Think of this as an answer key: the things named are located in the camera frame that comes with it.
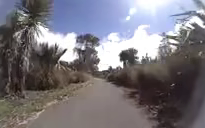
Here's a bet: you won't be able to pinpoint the low dry bushes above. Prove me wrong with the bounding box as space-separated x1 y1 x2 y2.
65 70 93 84

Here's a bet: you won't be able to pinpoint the grey paved path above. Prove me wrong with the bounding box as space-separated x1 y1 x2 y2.
27 77 158 128

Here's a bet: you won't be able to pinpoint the spiky palm-like bush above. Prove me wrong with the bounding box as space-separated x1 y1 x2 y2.
25 42 71 92

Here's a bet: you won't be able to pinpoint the tall palm-like tree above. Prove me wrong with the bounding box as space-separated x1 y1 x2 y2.
0 0 55 98

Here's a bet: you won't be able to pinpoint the dense brown bushes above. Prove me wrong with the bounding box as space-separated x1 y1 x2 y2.
105 9 205 128

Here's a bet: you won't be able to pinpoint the tall dark tree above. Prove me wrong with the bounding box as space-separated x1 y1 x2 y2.
71 33 102 74

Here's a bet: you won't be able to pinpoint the dry grass verge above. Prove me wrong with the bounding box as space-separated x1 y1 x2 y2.
0 79 95 128

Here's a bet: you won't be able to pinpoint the round dark tree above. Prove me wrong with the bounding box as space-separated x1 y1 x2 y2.
118 47 140 68

